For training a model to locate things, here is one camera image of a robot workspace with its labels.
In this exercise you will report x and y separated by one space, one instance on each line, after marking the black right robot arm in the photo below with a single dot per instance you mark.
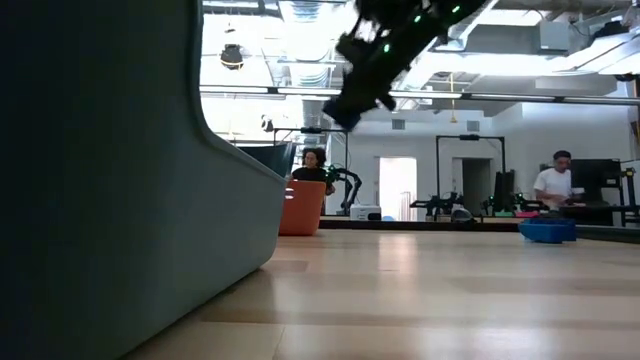
435 20

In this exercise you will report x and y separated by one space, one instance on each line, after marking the dark background desk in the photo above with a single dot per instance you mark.
600 212

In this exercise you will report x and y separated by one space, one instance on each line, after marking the standing person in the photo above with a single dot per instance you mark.
555 182

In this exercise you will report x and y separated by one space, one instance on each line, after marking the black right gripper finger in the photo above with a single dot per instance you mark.
361 90

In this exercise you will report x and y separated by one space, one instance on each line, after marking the black hanging dome lamp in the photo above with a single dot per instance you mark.
232 56

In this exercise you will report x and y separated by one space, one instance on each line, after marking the black background monitor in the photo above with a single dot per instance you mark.
597 180

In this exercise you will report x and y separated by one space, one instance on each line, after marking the small black spotlight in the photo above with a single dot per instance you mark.
267 124

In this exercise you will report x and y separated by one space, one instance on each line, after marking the yellow hanging pendant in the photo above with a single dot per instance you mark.
453 119

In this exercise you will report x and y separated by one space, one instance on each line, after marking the black aluminium table frame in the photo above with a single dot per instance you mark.
425 225

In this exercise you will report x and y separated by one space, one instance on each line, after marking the black background robot arms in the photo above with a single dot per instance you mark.
440 204

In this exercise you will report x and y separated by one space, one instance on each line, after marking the white box device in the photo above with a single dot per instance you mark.
365 212

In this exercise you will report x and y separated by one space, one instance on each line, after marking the black background frame stand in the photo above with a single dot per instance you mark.
311 130
470 137

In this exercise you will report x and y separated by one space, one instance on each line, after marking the seated person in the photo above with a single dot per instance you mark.
311 167

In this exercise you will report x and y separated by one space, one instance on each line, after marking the black equipment stand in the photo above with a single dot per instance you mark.
630 195

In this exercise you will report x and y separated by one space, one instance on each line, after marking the green background tray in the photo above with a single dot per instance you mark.
504 214

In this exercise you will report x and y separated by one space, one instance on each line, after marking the pink background tray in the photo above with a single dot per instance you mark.
526 214

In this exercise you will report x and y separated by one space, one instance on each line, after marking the teal plastic bin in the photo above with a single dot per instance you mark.
100 200

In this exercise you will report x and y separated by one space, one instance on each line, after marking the blue tray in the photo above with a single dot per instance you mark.
547 232

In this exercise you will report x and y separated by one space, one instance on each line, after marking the small orange plastic bin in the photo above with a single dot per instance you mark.
302 210

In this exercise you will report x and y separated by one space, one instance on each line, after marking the dark grey background panel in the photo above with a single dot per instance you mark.
272 157

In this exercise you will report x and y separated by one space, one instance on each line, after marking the black background robot arm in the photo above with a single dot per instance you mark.
350 185

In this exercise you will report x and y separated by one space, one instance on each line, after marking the black upright panel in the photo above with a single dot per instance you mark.
504 190

